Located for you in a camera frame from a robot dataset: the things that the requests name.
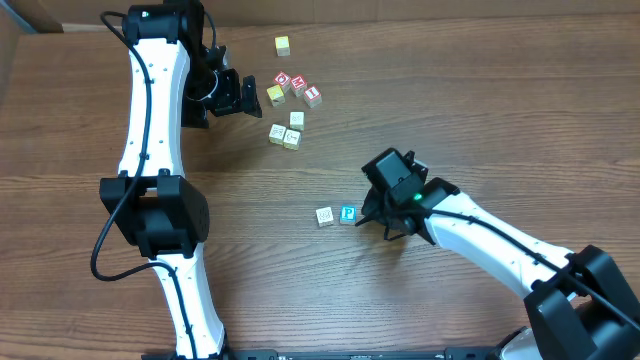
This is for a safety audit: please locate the wooden block with umbrella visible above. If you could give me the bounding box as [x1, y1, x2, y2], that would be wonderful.
[283, 129, 301, 150]

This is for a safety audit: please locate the wooden block red letter C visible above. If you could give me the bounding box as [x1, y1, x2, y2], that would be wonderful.
[273, 71, 291, 93]

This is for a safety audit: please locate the wooden block with pretzel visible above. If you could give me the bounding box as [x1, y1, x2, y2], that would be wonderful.
[316, 207, 334, 227]

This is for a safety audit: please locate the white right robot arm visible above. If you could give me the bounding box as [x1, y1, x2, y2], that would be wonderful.
[362, 148, 639, 360]

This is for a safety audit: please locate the wooden block red letter I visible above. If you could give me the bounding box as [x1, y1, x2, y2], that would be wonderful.
[304, 86, 322, 108]

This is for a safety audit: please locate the wooden block red letter M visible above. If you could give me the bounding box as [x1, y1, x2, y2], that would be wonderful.
[290, 75, 308, 97]

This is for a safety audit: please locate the wooden block with K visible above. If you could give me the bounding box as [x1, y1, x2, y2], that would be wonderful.
[268, 124, 287, 145]

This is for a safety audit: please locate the far wooden block yellow top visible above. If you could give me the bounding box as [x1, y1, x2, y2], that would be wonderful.
[274, 36, 291, 57]

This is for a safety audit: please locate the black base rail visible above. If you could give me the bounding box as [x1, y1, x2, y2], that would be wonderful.
[141, 347, 506, 360]

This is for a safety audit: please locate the wooden block with turtle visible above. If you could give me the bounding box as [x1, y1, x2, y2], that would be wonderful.
[289, 111, 305, 131]

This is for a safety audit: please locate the wooden block yellow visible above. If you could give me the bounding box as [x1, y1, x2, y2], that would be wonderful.
[267, 85, 286, 107]
[274, 36, 291, 57]

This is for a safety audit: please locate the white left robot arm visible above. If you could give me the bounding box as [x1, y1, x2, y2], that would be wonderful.
[90, 0, 262, 359]

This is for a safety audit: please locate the wooden block blue letter P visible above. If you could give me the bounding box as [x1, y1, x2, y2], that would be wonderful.
[339, 205, 357, 225]

